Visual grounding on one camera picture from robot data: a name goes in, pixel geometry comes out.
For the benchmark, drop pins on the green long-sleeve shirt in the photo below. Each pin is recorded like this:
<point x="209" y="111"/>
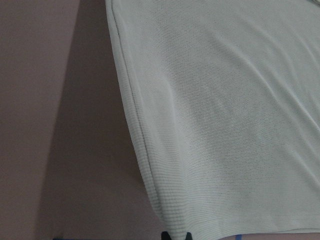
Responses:
<point x="222" y="103"/>

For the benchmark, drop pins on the blue tape grid lines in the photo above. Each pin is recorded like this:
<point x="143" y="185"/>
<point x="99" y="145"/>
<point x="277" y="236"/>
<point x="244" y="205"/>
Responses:
<point x="236" y="237"/>

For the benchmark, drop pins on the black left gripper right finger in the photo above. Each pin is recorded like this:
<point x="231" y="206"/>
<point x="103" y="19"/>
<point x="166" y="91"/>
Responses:
<point x="188" y="236"/>

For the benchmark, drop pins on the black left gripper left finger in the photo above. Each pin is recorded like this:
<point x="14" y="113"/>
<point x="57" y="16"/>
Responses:
<point x="165" y="236"/>

